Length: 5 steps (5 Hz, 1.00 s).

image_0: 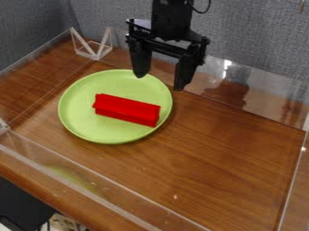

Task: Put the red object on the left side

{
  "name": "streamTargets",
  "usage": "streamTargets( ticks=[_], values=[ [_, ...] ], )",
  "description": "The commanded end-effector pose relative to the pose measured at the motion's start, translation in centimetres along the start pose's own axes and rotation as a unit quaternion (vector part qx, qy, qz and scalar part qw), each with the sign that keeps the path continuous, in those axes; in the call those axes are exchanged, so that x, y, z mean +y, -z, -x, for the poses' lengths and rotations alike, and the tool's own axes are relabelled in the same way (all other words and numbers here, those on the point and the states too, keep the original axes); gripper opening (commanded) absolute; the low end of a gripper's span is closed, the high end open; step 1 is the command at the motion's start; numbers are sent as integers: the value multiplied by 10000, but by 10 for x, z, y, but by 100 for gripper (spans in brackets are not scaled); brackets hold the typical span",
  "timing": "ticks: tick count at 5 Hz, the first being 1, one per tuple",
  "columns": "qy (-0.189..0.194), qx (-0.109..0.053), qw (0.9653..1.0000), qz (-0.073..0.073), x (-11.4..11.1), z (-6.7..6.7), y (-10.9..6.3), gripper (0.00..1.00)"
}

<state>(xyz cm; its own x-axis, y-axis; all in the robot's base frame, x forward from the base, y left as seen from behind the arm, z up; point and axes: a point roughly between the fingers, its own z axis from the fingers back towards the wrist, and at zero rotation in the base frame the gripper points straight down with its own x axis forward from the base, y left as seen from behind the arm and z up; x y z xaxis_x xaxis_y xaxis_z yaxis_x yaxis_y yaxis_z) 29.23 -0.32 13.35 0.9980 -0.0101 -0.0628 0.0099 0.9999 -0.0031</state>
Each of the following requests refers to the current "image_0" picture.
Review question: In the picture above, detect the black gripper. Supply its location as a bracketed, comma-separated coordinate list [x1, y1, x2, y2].
[125, 0, 209, 91]

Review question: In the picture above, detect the red rectangular block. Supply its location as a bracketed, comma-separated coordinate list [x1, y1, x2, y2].
[92, 94, 160, 127]

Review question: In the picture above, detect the light green plate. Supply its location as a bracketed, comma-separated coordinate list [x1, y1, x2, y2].
[57, 69, 172, 144]

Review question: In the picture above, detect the white power strip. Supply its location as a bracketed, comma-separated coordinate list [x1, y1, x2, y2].
[37, 213, 86, 231]

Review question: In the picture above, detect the black cable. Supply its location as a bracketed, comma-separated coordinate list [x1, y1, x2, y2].
[184, 0, 212, 14]

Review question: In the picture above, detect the clear acrylic enclosure wall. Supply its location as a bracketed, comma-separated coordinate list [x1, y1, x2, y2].
[0, 30, 309, 231]

